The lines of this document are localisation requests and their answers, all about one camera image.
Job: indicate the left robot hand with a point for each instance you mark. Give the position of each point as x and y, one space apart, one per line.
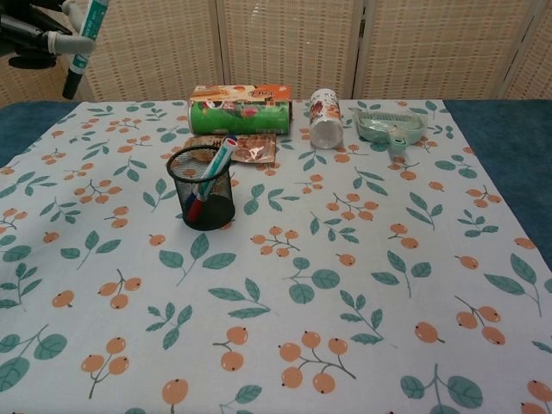
26 30

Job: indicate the black cap marker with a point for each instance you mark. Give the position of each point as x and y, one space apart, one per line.
74 79

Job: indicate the red cap marker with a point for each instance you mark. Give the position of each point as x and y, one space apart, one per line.
220 161

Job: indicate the blue cap marker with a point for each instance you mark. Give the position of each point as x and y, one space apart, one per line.
190 202

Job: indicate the black mesh pen holder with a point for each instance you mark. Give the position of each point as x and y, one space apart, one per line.
217 211

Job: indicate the orange snack box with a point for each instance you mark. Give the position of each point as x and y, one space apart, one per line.
241 91

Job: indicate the green chips can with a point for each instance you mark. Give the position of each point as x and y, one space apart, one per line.
241 117

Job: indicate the woven folding screen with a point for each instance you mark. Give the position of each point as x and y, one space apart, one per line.
276 47

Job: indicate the brown snack pouch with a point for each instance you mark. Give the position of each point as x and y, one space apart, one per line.
254 151

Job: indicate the white printed bottle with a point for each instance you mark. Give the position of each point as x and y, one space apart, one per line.
326 116

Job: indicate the floral print tablecloth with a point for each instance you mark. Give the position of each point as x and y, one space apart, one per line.
302 267

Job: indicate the green dustpan brush set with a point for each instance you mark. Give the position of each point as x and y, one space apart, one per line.
388 127

